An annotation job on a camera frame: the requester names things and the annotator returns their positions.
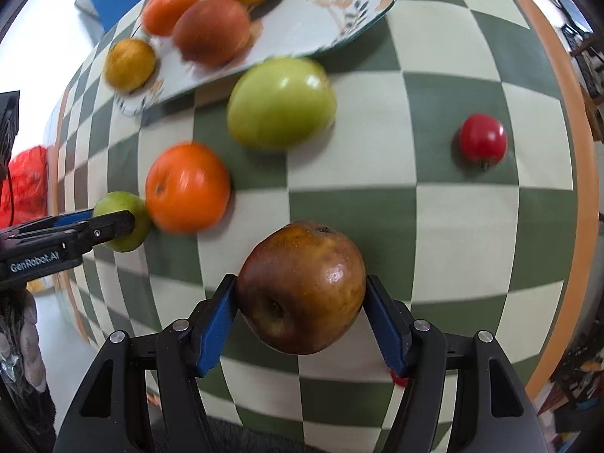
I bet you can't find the small green apple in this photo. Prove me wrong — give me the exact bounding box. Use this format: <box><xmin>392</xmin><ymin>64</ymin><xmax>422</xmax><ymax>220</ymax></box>
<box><xmin>93</xmin><ymin>191</ymin><xmax>151</xmax><ymax>253</ymax></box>

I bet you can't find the brown red apple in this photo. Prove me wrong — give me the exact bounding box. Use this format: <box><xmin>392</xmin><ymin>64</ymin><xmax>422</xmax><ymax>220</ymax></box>
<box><xmin>236</xmin><ymin>221</ymin><xmax>367</xmax><ymax>355</ymax></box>

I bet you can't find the large orange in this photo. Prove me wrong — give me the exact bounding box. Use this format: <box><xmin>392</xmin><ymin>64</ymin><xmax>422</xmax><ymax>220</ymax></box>
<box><xmin>145</xmin><ymin>142</ymin><xmax>231</xmax><ymax>234</ymax></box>

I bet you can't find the small yellow orange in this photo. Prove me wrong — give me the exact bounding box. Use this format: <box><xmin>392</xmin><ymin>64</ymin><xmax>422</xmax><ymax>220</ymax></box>
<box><xmin>103</xmin><ymin>38</ymin><xmax>157</xmax><ymax>94</ymax></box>

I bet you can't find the red tomato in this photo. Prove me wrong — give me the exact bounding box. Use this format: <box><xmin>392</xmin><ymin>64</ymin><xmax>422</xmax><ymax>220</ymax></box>
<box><xmin>459</xmin><ymin>114</ymin><xmax>508</xmax><ymax>169</ymax></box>

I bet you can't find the large green apple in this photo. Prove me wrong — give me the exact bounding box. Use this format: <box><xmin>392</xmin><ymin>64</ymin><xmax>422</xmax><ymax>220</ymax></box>
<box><xmin>226</xmin><ymin>57</ymin><xmax>337</xmax><ymax>150</ymax></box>

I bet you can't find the small orange mandarin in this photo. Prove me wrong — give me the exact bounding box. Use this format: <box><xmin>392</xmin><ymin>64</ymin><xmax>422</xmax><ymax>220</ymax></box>
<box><xmin>141</xmin><ymin>0</ymin><xmax>200</xmax><ymax>37</ymax></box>

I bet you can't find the dark orange fruit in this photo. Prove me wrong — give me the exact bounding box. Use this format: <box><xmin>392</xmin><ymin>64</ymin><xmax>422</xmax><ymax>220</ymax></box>
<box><xmin>172</xmin><ymin>0</ymin><xmax>251</xmax><ymax>68</ymax></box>

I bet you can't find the red plastic bag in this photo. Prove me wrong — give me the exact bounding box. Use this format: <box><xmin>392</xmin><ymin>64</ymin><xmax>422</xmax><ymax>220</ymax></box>
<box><xmin>0</xmin><ymin>145</ymin><xmax>48</xmax><ymax>229</ymax></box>

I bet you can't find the green checkered tablecloth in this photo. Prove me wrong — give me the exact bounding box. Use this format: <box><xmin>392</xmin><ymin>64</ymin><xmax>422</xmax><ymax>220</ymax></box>
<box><xmin>56</xmin><ymin>0</ymin><xmax>598</xmax><ymax>396</ymax></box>

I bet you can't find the floral oval plate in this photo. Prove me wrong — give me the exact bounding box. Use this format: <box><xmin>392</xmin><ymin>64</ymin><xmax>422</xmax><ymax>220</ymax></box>
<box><xmin>114</xmin><ymin>0</ymin><xmax>396</xmax><ymax>117</ymax></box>

